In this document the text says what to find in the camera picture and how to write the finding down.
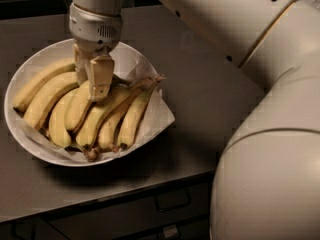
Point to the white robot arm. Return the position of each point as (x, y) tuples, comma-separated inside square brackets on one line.
[(239, 163)]

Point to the black drawer handle middle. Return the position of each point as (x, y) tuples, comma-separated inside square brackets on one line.
[(173, 200)]

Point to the black drawer handle left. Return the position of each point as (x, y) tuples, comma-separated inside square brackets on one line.
[(23, 230)]

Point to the grey drawer front middle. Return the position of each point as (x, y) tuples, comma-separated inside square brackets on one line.
[(131, 217)]

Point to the large white bowl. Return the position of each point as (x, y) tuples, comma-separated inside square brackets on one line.
[(156, 118)]

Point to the grey drawer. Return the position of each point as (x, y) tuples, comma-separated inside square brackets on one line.
[(196, 228), (43, 230), (131, 217)]

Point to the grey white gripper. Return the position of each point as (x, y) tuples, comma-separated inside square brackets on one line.
[(94, 28)]

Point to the grey lower drawer front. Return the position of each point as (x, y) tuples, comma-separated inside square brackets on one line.
[(196, 228)]

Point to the grey drawer front left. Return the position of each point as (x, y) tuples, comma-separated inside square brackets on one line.
[(43, 230)]

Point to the white paper liner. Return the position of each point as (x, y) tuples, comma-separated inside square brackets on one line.
[(132, 66)]

